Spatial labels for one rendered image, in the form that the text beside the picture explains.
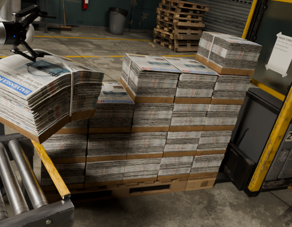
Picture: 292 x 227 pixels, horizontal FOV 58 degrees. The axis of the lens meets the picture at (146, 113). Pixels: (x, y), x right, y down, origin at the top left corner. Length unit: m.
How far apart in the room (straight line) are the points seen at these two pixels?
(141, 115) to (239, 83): 0.77
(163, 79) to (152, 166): 0.72
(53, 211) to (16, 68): 0.54
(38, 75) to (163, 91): 0.94
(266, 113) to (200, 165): 0.76
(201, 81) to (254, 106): 0.90
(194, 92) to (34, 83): 1.17
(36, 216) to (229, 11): 8.84
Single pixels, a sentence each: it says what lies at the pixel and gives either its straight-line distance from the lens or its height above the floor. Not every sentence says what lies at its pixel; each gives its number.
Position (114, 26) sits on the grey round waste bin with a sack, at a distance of 8.68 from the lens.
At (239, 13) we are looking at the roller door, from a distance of 9.12.
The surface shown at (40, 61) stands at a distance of 1.18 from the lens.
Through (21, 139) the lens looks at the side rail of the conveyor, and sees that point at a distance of 1.37.
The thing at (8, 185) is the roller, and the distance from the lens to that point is 1.11.
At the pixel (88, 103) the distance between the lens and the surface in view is 1.22.
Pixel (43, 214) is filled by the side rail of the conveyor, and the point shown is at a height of 0.80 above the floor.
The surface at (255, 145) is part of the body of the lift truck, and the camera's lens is 2.67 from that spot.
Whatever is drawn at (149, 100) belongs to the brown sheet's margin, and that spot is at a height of 0.85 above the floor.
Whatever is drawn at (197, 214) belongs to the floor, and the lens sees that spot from 2.26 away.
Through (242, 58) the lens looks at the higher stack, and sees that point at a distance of 2.00.
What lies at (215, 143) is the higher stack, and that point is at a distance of 2.24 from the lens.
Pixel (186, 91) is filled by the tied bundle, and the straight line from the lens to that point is 1.84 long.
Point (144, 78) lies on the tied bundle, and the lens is 1.69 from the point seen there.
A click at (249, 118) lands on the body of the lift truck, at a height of 0.57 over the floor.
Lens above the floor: 1.52
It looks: 25 degrees down
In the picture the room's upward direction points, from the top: 11 degrees clockwise
